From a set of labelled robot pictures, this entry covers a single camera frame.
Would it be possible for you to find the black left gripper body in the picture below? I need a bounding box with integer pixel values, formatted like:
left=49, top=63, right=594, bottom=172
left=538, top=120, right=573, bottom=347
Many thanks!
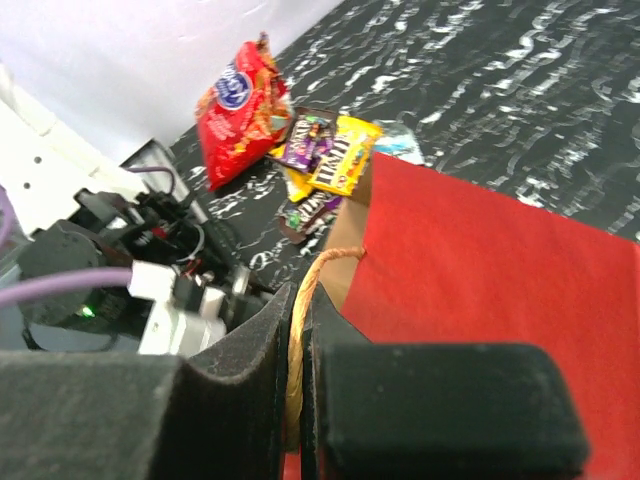
left=74, top=190, right=273, bottom=325

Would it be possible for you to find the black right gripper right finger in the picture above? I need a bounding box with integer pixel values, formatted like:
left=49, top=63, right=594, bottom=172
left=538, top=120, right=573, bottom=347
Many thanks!
left=300, top=287, right=590, bottom=479

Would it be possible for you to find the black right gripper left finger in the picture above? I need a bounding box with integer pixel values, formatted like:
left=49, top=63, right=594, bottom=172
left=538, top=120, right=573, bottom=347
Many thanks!
left=1, top=283, right=293, bottom=479

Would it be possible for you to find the yellow M&M's pack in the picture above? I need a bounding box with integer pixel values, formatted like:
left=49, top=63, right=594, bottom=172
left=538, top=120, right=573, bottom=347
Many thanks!
left=283, top=167, right=314, bottom=203
left=307, top=115, right=383, bottom=197

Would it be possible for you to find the red candy bag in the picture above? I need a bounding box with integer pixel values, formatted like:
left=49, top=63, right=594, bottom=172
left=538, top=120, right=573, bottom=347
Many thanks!
left=195, top=33, right=293, bottom=191

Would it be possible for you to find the red brown paper bag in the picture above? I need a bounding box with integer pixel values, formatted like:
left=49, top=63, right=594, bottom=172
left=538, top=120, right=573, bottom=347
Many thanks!
left=292, top=154, right=639, bottom=479

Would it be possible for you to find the brown M&M's pack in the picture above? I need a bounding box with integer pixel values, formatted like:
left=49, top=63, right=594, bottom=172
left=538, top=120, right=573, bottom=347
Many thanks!
left=279, top=190, right=343, bottom=245

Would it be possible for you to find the light blue snack packet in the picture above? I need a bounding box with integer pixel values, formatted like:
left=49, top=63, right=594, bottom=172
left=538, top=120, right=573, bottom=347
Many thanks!
left=374, top=120, right=426, bottom=166

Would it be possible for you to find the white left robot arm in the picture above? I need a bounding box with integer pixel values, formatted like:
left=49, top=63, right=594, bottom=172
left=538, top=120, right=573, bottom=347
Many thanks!
left=1, top=71, right=268, bottom=329

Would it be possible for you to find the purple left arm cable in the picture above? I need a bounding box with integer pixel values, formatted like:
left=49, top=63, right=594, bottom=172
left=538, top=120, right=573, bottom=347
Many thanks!
left=0, top=164, right=181, bottom=311

